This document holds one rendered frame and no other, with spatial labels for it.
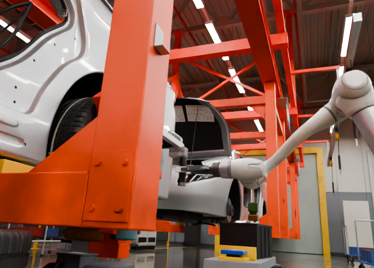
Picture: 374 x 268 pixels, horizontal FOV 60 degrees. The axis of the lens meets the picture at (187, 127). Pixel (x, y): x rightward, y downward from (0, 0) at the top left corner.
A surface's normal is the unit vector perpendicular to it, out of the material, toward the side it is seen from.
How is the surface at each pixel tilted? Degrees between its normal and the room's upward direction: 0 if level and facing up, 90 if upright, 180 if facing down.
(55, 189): 90
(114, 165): 90
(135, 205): 90
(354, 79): 83
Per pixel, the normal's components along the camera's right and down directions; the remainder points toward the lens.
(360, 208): -0.35, -0.31
